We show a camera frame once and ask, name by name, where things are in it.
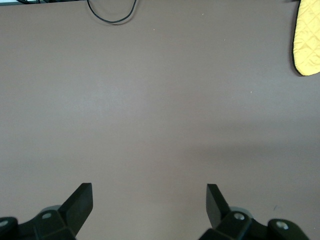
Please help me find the yellow quilted oven mitt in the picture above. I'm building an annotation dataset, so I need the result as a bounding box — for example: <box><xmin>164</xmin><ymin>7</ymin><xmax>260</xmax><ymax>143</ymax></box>
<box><xmin>290</xmin><ymin>0</ymin><xmax>320</xmax><ymax>77</ymax></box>

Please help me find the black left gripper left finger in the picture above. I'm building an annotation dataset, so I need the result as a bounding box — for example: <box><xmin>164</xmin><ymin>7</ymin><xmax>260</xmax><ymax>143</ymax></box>
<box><xmin>17</xmin><ymin>183</ymin><xmax>94</xmax><ymax>240</ymax></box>

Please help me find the looped black cable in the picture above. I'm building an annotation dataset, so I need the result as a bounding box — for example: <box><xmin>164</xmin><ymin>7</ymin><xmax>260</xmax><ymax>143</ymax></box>
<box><xmin>87</xmin><ymin>0</ymin><xmax>138</xmax><ymax>26</ymax></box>

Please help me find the tangle of black cables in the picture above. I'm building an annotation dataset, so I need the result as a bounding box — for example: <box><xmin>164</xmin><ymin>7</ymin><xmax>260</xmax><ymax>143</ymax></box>
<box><xmin>14</xmin><ymin>0</ymin><xmax>55</xmax><ymax>5</ymax></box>

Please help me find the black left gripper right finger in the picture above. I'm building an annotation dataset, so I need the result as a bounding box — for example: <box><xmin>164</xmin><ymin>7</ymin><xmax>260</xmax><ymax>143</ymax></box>
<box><xmin>199</xmin><ymin>184</ymin><xmax>252</xmax><ymax>240</ymax></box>

